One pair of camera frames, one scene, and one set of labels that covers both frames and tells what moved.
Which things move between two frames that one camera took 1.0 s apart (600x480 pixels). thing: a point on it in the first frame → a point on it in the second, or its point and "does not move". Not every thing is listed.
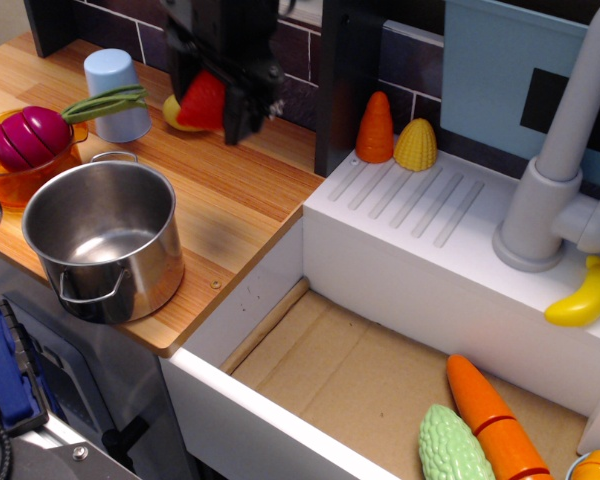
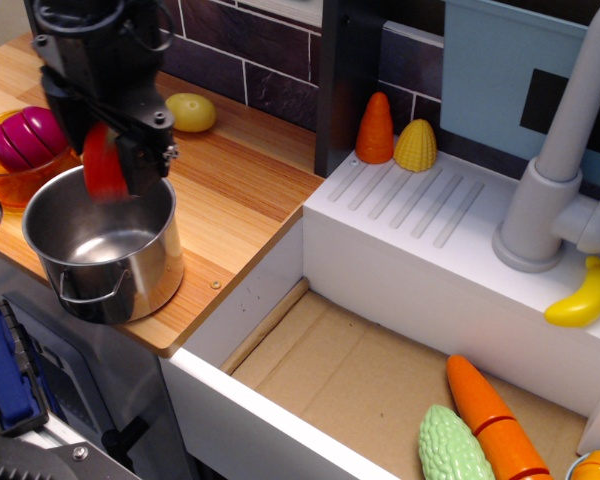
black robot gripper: x=232 y=38 → x=101 y=61
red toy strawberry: x=203 y=103 → x=103 y=164
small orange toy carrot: x=375 y=136 does not move
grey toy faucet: x=545 y=205 does not move
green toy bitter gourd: x=448 y=450 does not move
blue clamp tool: x=10 y=392 does not move
